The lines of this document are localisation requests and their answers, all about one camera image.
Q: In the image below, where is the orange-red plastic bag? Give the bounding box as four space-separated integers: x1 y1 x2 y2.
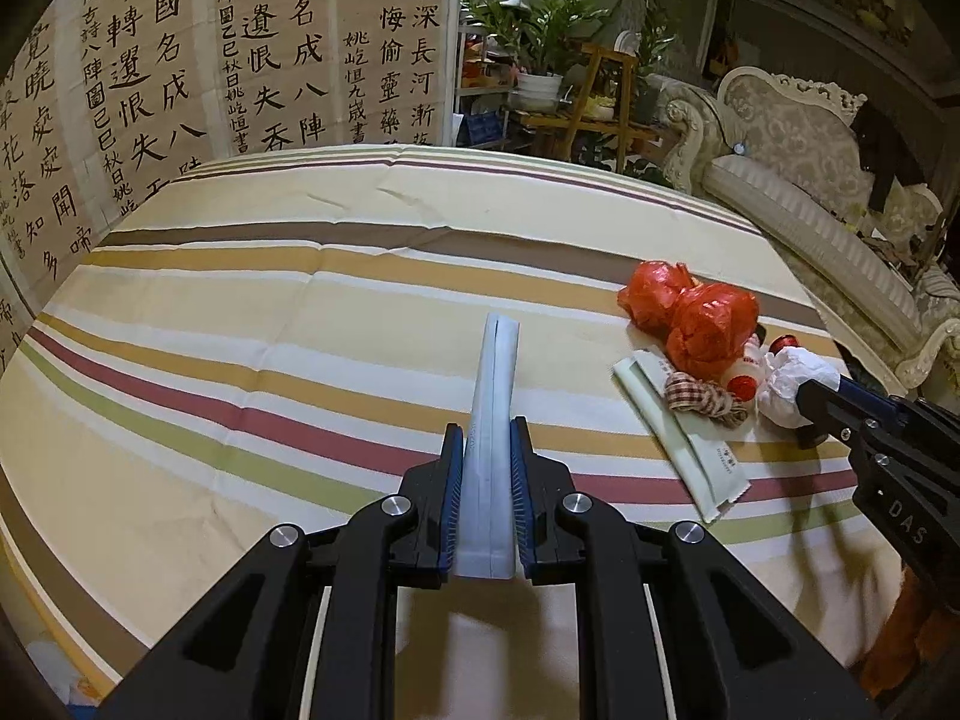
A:
666 283 760 377
619 261 702 335

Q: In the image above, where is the striped tablecloth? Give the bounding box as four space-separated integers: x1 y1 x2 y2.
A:
0 142 912 720

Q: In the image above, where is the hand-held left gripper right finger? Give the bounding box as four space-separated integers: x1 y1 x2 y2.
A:
510 416 878 720

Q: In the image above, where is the blue crate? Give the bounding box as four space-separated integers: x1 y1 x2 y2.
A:
454 111 502 143

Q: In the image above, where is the leafy plant in white pot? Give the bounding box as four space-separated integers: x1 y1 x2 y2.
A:
465 0 610 111

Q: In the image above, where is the pale green packet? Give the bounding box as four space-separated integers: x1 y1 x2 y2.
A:
611 349 751 524

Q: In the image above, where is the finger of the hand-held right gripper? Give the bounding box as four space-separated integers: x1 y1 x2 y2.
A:
837 373 932 422
795 379 910 460

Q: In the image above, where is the long white-blue carton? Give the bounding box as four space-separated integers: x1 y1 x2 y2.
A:
454 311 526 582

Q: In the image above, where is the wooden plant stand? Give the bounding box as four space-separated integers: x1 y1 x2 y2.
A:
517 41 662 175

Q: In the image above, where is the white paper ball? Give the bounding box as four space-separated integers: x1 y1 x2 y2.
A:
754 345 841 428

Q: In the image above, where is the chandelier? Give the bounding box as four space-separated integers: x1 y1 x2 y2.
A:
829 0 914 47

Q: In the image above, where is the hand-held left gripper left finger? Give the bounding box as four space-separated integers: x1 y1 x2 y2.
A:
97 424 466 720

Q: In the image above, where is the tall plant in dark pot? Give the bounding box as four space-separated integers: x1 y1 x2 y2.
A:
634 0 680 121

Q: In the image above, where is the white metal rack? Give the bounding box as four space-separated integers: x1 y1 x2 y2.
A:
452 22 518 145

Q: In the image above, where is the checked fabric scrap with twine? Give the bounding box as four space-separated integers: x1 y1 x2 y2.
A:
664 373 751 428

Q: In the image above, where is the person's right forearm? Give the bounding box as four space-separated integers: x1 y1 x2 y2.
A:
862 562 960 698

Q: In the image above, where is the black jacket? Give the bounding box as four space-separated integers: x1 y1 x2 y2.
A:
855 101 929 211

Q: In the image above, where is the white ornate sofa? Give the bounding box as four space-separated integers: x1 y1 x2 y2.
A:
660 64 960 398

